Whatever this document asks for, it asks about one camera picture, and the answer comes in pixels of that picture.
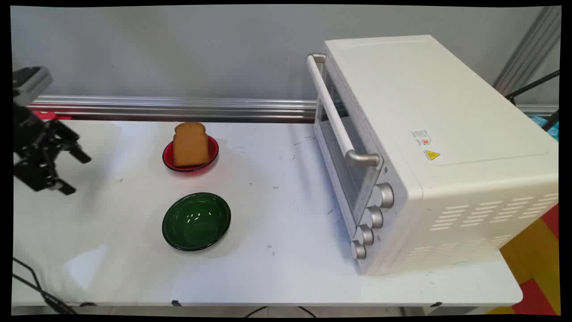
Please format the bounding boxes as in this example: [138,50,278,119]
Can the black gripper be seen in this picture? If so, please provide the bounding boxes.
[13,105,93,196]

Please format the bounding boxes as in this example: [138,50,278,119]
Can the white silver oven door handle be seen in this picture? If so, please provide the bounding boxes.
[307,53,381,169]

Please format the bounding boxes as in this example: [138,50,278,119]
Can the red cloth object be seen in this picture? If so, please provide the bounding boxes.
[32,111,72,121]

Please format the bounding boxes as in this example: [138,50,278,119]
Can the red glass plate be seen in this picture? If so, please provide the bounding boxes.
[162,136,219,173]

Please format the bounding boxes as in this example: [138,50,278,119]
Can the brown toast bread slice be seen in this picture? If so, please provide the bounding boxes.
[172,122,210,167]

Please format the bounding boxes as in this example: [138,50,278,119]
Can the green glass bowl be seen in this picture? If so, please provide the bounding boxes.
[162,192,231,252]

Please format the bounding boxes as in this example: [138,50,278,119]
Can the glass oven door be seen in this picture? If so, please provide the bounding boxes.
[314,58,385,227]

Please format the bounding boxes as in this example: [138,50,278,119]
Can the white toaster oven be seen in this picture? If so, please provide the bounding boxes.
[307,35,559,276]

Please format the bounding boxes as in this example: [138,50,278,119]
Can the long black stand rod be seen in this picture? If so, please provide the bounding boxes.
[505,69,560,106]

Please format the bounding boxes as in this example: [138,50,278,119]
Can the yellow red foam floor mat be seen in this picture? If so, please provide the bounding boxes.
[487,203,561,316]

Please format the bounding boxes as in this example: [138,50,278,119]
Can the teal patterned object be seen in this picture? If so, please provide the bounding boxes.
[530,115,559,142]

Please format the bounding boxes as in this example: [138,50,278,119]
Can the short black stand rod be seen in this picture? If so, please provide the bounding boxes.
[542,110,560,131]

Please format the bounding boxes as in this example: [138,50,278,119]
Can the horizontal aluminium rail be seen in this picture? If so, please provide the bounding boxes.
[27,95,559,124]

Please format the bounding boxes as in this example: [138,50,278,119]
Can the black cable with silver connector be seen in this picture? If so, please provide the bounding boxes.
[13,273,79,314]

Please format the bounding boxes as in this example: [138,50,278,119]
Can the black cable under table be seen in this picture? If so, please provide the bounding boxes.
[244,306,318,319]

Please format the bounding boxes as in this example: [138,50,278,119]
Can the diagonal aluminium post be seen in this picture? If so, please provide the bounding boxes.
[493,6,562,97]

